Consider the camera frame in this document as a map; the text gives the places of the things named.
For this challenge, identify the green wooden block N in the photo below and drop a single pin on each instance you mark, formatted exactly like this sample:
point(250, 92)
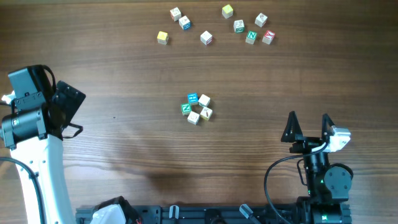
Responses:
point(251, 37)

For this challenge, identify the blue-edged wooden block P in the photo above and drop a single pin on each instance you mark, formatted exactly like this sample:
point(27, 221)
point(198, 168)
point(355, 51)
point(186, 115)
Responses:
point(193, 117)

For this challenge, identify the yellow wooden block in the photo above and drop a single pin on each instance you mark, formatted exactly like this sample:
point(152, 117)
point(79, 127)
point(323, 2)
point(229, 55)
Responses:
point(162, 38)
point(227, 11)

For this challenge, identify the red-edged wooden block top left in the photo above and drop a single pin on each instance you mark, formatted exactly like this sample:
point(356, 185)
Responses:
point(175, 14)

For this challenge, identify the yellow-edged wooden block K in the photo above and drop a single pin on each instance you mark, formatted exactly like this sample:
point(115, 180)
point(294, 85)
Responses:
point(206, 113)

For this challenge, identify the yellow wooden block top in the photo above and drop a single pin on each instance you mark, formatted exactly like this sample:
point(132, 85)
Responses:
point(227, 11)

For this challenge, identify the dark green block Z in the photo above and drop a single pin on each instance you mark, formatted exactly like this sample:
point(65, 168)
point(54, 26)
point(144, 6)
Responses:
point(239, 26)

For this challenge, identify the yellow wooden block left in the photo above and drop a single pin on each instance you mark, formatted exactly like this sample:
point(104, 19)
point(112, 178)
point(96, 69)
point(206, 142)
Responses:
point(162, 38)

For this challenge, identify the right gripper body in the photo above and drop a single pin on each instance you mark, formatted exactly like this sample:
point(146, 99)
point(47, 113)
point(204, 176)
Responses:
point(306, 144)

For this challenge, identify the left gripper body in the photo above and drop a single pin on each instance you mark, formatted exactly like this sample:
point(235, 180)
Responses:
point(69, 101)

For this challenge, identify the plain wooden block bird picture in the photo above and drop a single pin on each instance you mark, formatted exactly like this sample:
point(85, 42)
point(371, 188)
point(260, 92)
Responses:
point(261, 19)

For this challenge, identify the red wooden letter block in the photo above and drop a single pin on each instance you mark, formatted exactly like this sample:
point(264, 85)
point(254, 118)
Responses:
point(268, 37)

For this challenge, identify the teal-edged wooden block V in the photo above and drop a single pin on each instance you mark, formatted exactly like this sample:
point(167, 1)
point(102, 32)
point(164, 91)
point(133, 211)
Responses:
point(204, 100)

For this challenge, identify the blue-edged wooden block A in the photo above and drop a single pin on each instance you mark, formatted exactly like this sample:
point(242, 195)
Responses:
point(184, 22)

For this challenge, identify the blue wooden letter block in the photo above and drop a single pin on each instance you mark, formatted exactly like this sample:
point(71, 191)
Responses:
point(192, 98)

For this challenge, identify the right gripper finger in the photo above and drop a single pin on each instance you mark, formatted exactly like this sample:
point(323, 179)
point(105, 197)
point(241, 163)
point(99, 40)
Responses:
point(327, 127)
point(292, 131)

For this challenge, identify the green wooden block Z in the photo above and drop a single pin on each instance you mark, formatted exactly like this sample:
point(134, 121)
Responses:
point(186, 108)

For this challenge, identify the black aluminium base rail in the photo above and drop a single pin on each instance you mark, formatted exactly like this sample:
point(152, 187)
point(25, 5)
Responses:
point(232, 215)

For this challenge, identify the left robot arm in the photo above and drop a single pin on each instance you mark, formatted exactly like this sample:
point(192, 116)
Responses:
point(41, 172)

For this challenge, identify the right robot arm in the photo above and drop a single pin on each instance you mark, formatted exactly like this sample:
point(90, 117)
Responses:
point(328, 184)

